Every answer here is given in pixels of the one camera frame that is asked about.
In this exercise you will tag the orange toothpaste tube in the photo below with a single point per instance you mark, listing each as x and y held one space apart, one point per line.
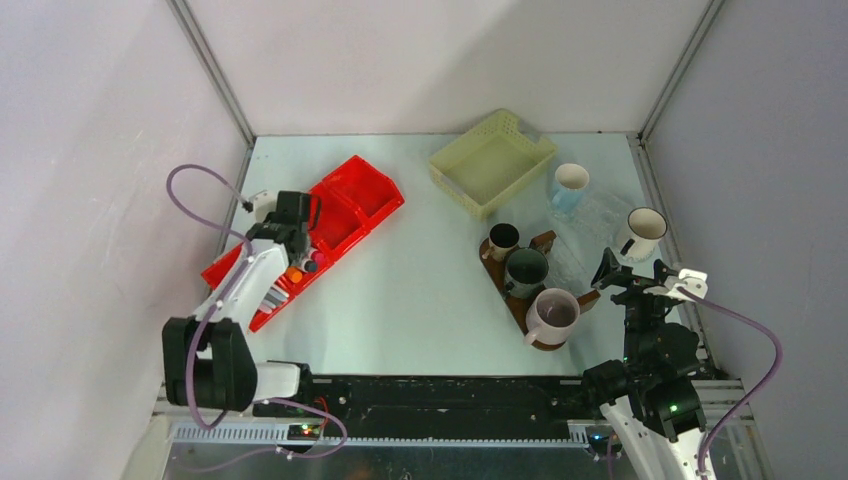
294 275

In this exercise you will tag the red divided organizer bin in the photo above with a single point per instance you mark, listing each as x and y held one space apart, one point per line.
356 198

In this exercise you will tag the clear textured acrylic tray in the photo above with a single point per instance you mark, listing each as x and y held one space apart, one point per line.
600 214

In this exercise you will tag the white mug black handle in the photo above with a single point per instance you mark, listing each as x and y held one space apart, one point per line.
642 231

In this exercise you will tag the light blue mug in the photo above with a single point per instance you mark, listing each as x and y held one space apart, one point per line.
569 184

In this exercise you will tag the brown oval wooden tray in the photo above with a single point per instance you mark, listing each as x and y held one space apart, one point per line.
518 307

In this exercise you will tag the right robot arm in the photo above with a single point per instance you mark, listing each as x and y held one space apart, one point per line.
648 396

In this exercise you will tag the white toothbrush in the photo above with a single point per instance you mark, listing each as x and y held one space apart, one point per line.
273 299

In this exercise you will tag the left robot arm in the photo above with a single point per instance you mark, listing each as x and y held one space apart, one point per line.
208 362

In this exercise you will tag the pink white mug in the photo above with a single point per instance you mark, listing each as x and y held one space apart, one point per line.
551 318

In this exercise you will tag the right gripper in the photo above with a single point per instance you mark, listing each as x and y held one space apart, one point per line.
608 266

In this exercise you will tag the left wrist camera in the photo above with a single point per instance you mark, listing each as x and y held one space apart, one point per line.
285 207

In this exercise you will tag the cream plastic basket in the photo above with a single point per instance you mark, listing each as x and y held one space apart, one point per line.
487 165

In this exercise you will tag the dark green mug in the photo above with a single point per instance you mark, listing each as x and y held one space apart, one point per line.
525 272

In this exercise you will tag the brown mug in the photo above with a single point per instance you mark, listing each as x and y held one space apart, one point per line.
502 238

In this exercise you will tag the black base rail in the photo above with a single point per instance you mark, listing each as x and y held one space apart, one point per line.
464 408

